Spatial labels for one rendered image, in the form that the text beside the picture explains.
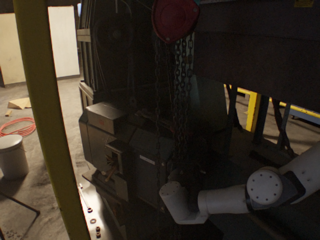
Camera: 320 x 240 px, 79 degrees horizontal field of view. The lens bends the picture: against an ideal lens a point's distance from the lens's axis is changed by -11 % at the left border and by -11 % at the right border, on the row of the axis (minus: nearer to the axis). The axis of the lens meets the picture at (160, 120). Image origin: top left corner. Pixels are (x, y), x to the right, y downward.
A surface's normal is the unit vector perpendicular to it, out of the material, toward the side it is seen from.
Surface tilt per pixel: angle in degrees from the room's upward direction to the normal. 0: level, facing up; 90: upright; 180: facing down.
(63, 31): 90
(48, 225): 0
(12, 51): 90
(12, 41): 90
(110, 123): 90
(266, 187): 63
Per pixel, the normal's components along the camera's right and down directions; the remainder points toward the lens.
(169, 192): -0.41, -0.87
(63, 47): 0.51, 0.33
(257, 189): -0.53, -0.13
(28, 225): 0.00, -0.92
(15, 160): 0.81, 0.27
